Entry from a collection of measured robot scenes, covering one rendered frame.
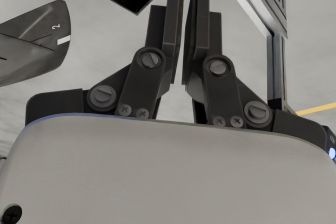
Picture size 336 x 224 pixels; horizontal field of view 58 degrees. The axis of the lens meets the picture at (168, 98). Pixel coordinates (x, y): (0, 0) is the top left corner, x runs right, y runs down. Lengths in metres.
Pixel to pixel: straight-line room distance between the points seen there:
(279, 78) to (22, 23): 0.52
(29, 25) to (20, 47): 0.26
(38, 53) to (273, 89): 0.46
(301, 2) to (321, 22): 0.22
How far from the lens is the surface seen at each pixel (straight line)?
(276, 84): 0.67
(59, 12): 0.66
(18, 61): 0.43
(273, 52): 0.72
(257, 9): 0.69
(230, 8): 1.93
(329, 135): 0.67
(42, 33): 0.68
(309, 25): 2.09
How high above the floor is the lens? 1.32
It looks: 26 degrees down
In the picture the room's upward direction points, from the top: 171 degrees counter-clockwise
